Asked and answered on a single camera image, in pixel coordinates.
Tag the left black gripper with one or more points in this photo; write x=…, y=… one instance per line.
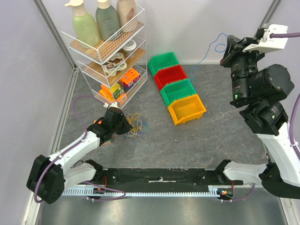
x=126, y=126

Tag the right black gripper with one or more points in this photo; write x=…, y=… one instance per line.
x=234, y=50

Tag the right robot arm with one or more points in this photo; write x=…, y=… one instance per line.
x=258, y=95

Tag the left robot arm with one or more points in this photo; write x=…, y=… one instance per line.
x=51, y=176

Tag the orange green juice carton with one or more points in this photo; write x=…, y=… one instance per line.
x=110, y=141

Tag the orange sponge pack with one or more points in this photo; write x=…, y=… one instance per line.
x=105, y=92

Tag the green yellow box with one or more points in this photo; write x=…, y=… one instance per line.
x=117, y=91

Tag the orange purple box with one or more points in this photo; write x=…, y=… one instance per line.
x=130, y=78

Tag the yogurt multipack carton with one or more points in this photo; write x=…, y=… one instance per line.
x=114, y=64

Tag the near green plastic bin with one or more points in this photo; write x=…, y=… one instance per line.
x=177, y=90

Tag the green plastic bin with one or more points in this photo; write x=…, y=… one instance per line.
x=177, y=90
x=162, y=61

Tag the yellow plastic bin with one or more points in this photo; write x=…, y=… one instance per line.
x=186, y=109

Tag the red plastic bin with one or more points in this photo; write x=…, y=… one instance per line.
x=169, y=75

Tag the far green plastic bin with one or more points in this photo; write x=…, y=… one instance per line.
x=162, y=61

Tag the paper cup with lid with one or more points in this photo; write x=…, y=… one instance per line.
x=130, y=46

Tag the light green pump bottle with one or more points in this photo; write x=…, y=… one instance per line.
x=84, y=23

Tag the dark green bottle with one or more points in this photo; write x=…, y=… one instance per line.
x=107, y=19

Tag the beige brown bottle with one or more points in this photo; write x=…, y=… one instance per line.
x=126, y=10

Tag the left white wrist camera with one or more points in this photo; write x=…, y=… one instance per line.
x=113, y=104

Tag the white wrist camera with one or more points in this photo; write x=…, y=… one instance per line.
x=266, y=43
x=113, y=104

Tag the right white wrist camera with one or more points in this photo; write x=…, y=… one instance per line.
x=266, y=43

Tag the white wire shelf rack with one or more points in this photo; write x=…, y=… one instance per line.
x=90, y=59

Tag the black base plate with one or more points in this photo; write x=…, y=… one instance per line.
x=130, y=179

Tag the white slotted cable duct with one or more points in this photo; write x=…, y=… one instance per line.
x=92, y=191

